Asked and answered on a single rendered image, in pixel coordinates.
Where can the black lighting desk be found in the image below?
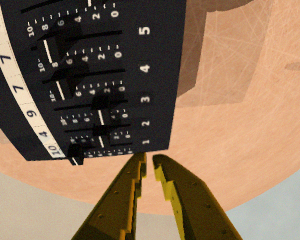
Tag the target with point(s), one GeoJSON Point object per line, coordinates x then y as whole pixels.
{"type": "Point", "coordinates": [118, 58]}

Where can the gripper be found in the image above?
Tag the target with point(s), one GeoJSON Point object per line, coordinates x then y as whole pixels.
{"type": "Point", "coordinates": [198, 214]}

